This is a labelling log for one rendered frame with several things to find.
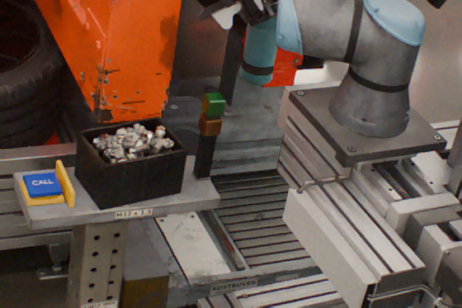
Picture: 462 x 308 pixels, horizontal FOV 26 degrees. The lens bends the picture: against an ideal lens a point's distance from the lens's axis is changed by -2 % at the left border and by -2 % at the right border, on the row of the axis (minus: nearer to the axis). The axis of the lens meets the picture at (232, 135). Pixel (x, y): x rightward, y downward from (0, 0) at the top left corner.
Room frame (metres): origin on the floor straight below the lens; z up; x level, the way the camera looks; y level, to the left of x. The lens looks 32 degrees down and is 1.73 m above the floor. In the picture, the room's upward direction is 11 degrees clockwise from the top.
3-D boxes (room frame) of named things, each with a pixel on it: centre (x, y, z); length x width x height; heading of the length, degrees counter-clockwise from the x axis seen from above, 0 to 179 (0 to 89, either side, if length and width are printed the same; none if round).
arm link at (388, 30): (1.62, -0.23, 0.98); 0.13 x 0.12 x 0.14; 89
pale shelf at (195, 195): (1.76, 0.23, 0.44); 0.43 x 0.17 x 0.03; 119
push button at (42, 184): (1.68, 0.38, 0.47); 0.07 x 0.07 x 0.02; 29
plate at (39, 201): (1.68, 0.38, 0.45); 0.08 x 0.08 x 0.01; 29
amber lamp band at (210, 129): (1.85, 0.05, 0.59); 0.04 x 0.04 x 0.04; 29
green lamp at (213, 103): (1.85, 0.05, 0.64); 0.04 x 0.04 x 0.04; 29
